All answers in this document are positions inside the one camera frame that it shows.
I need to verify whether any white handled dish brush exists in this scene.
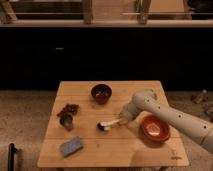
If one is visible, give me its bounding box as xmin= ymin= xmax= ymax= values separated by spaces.
xmin=97 ymin=119 xmax=119 ymax=131

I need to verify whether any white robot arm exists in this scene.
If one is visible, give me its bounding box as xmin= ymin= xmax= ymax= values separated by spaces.
xmin=120 ymin=89 xmax=213 ymax=154

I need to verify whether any dark brown bowl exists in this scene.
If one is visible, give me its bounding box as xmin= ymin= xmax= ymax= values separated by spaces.
xmin=91 ymin=84 xmax=112 ymax=105

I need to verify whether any red orange bowl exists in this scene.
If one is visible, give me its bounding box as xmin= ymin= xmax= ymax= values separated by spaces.
xmin=140 ymin=115 xmax=171 ymax=143

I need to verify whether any brown grape bunch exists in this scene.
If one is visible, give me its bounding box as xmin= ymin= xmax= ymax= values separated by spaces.
xmin=57 ymin=104 xmax=80 ymax=117

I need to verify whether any dark metal cup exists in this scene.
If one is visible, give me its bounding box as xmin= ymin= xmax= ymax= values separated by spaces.
xmin=60 ymin=115 xmax=73 ymax=131

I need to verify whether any wooden shelf frame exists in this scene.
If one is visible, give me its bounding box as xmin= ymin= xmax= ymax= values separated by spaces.
xmin=0 ymin=0 xmax=213 ymax=28

